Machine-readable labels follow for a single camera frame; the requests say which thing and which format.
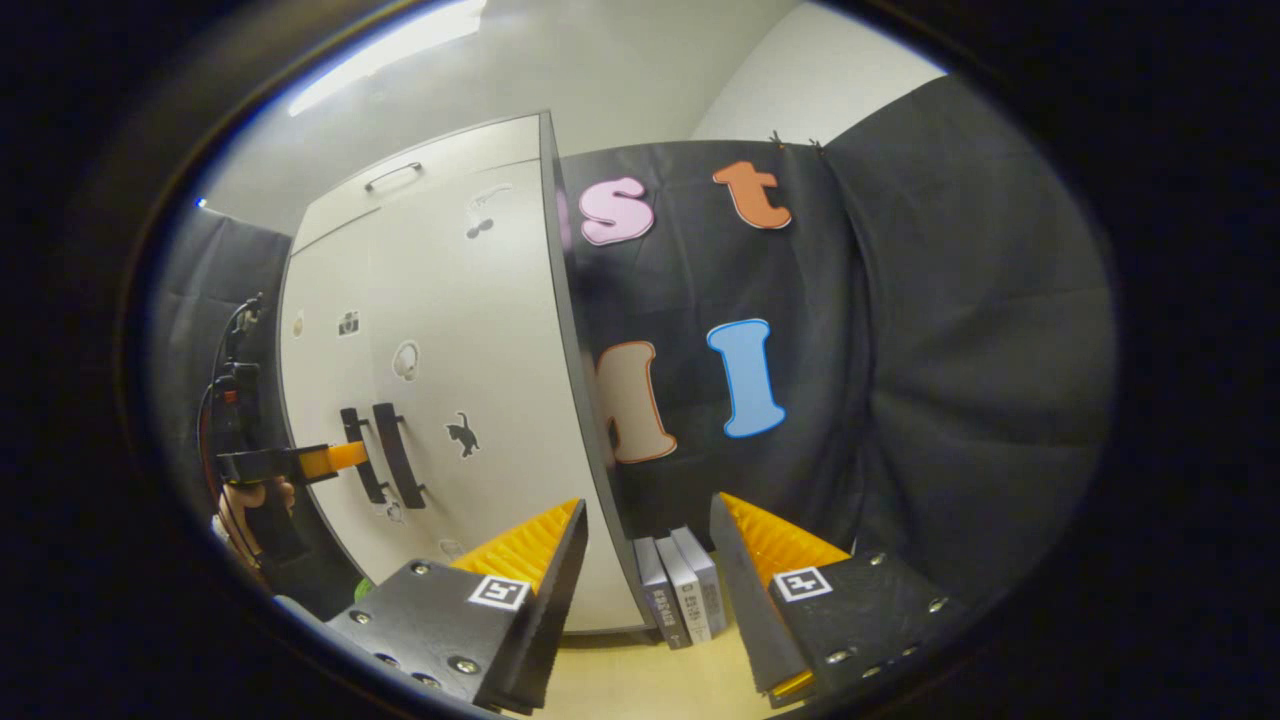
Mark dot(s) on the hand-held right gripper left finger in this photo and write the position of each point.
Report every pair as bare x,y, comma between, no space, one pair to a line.
550,600

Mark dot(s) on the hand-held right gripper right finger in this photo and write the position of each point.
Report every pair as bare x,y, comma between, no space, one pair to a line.
745,600

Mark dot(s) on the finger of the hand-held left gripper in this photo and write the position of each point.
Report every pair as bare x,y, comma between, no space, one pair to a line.
265,465

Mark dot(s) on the white shoe cabinet door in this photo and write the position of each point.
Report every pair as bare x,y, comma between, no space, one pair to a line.
320,380
500,350

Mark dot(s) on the white shoe cabinet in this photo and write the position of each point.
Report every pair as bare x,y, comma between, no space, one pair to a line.
470,260

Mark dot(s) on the white cabinet drawer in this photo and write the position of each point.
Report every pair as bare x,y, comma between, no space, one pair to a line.
450,165

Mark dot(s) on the grey hardcover book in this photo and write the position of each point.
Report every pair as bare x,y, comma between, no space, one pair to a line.
660,600
708,580

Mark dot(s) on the white hardcover book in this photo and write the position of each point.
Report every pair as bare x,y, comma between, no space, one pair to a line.
688,595

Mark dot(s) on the green watermelon slice toy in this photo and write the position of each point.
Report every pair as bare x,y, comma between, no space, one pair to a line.
362,589

